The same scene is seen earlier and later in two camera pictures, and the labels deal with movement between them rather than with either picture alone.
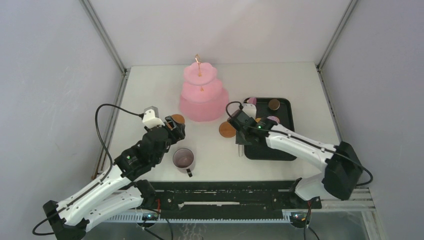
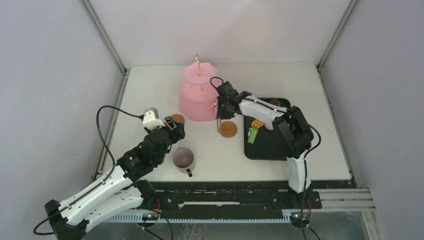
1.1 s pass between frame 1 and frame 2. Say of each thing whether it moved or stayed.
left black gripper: stayed
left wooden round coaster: stayed
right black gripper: moved
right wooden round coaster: stayed
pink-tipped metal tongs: moved
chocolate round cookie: stayed
